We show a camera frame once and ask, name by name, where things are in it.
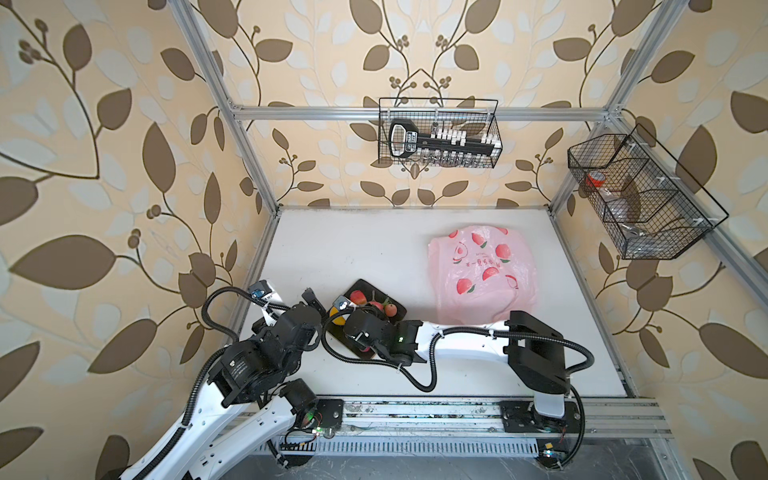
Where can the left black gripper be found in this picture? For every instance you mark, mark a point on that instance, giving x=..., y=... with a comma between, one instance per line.
x=312, y=299

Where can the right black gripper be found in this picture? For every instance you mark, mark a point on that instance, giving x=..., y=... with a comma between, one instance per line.
x=381, y=318

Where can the yellow fake pear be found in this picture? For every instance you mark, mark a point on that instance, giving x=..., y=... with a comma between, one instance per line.
x=338, y=317

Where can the pink plastic bag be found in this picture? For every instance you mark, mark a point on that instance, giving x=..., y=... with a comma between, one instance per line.
x=481, y=273

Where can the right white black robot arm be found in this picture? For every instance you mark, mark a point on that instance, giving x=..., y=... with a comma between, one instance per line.
x=540, y=357

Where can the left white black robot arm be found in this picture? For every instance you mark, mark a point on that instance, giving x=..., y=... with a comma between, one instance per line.
x=246, y=396

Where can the dark square plate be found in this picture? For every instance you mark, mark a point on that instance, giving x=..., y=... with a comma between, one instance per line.
x=372, y=293

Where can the black tool set in basket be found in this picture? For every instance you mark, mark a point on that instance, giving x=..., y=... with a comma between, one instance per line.
x=404, y=140

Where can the red capped item in basket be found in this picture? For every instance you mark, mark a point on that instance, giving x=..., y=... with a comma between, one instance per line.
x=595, y=179

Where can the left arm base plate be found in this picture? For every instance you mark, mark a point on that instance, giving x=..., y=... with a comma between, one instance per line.
x=326, y=415

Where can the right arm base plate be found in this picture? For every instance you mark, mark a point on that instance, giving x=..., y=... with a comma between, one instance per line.
x=521, y=417

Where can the back black wire basket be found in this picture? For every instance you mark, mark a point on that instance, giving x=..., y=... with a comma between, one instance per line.
x=475, y=116

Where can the black wire basket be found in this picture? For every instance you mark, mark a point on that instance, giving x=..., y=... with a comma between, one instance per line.
x=652, y=205
x=475, y=116

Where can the aluminium front rail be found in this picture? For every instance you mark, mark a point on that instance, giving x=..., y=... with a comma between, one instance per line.
x=602, y=418

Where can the right black wire basket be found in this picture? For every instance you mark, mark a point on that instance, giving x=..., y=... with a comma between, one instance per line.
x=652, y=205

